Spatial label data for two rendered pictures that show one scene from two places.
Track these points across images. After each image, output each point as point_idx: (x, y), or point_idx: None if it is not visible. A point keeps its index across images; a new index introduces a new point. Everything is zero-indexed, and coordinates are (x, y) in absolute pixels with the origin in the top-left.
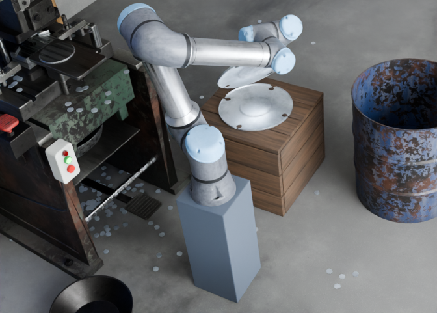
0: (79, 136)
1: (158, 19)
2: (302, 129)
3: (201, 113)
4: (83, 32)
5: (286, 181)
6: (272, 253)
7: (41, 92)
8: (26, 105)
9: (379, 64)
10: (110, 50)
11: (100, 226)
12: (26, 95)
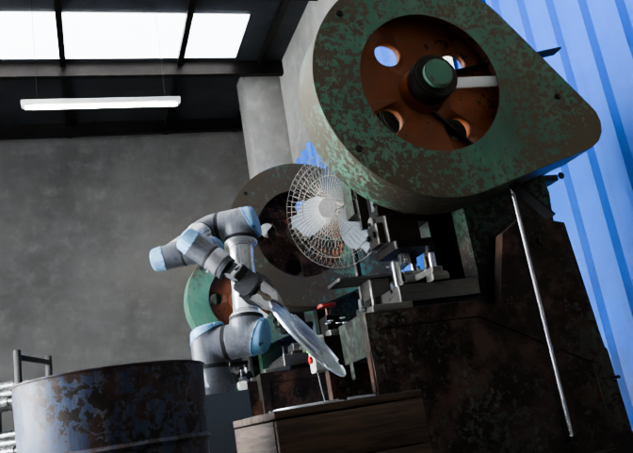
0: (351, 355)
1: (220, 213)
2: (254, 436)
3: (236, 321)
4: (427, 279)
5: None
6: None
7: (364, 306)
8: (358, 311)
9: (195, 362)
10: (397, 295)
11: None
12: None
